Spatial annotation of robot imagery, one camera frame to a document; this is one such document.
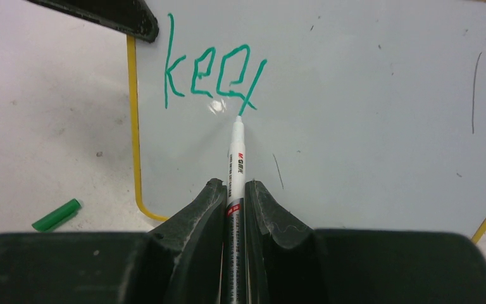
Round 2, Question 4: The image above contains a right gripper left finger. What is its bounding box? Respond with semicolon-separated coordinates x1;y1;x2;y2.
0;179;227;303

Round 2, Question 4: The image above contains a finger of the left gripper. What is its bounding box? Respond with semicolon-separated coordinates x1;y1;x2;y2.
29;0;159;43

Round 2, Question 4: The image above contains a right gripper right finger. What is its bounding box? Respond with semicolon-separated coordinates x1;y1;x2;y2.
245;181;486;303

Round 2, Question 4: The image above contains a white marker pen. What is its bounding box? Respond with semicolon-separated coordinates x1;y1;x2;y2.
220;116;247;303

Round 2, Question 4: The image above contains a green marker cap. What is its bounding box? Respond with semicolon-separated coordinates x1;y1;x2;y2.
31;199;82;232

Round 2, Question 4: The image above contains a yellow framed whiteboard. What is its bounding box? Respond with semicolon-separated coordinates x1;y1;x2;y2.
127;1;486;240

